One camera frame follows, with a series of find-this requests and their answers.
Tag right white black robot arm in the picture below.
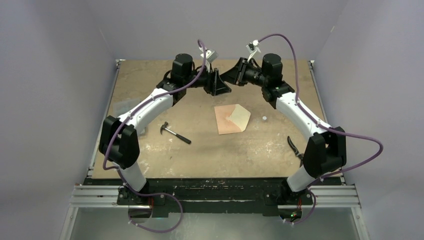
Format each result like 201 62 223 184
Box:
220 53 347 204

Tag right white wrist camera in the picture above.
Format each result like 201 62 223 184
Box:
246 39 261 62

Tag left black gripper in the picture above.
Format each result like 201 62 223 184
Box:
183 63 231 96

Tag small black hammer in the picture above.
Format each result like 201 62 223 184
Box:
160 121 192 145

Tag black handled pliers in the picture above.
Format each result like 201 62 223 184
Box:
287 136 304 167

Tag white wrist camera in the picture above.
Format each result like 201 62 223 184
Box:
246 39 261 62
200 49 219 69

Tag clear plastic organizer box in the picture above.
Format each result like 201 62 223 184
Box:
112 98 142 117

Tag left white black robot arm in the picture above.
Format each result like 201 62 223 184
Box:
98 49 231 205

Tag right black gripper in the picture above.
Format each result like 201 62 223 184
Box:
220 57 269 88

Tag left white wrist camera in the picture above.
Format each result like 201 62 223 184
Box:
200 49 219 69

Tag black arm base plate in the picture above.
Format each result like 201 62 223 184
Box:
117 177 314 219

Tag brown envelope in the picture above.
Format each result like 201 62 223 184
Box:
214 104 251 135

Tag aluminium frame rail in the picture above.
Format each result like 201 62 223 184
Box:
69 185 361 209

